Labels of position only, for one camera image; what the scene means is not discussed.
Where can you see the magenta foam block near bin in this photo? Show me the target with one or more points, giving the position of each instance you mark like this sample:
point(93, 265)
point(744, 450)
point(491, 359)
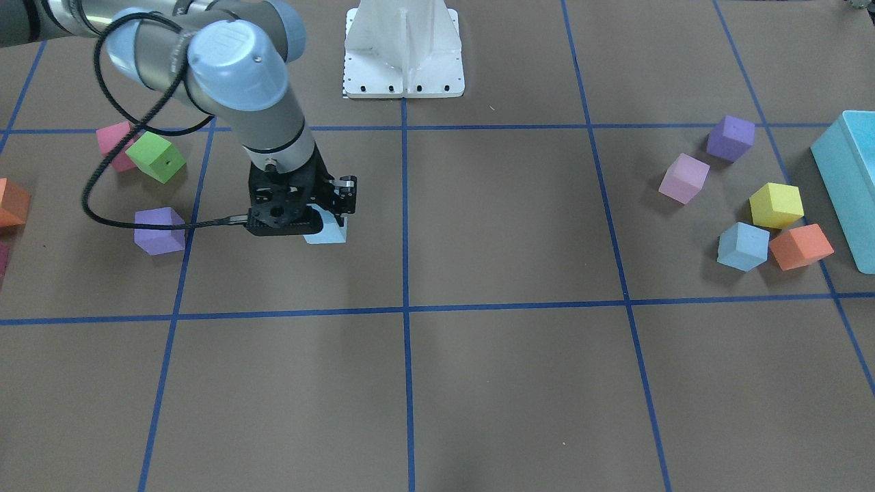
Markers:
point(4, 259)

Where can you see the green foam block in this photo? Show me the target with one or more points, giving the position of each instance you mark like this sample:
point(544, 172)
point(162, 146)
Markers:
point(156, 157)

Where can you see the orange foam block near blue bin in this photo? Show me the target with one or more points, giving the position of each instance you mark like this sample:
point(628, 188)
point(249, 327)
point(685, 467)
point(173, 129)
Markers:
point(800, 247)

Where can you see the white pedestal column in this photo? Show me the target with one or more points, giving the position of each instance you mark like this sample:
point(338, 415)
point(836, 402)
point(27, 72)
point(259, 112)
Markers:
point(403, 49)

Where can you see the violet foam block near pink bin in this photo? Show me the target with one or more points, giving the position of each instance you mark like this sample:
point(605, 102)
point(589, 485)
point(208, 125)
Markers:
point(158, 242)

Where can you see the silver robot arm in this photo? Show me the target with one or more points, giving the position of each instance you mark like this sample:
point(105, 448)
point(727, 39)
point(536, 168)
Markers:
point(229, 60)

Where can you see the light blue foam block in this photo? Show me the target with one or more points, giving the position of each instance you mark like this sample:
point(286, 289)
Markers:
point(743, 247)

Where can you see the pale blue foam block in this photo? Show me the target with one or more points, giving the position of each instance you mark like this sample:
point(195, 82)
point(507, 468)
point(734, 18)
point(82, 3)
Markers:
point(332, 231)

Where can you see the purple foam block near blue bin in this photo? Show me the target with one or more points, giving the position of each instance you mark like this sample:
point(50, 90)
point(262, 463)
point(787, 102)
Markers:
point(731, 138)

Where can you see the yellow foam block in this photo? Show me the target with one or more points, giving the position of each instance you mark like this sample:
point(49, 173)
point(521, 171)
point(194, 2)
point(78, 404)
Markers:
point(776, 205)

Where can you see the light pink foam block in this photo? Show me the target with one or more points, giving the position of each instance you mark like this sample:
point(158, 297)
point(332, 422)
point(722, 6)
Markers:
point(684, 179)

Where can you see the orange foam block near pink bin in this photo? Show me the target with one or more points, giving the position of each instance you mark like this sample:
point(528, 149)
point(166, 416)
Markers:
point(15, 204)

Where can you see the light blue plastic bin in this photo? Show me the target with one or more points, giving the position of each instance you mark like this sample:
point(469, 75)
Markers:
point(844, 154)

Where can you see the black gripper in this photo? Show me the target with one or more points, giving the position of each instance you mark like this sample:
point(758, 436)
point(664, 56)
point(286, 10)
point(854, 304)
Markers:
point(342, 195)

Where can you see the crimson foam block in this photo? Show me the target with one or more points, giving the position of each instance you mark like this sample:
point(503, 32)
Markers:
point(108, 137)

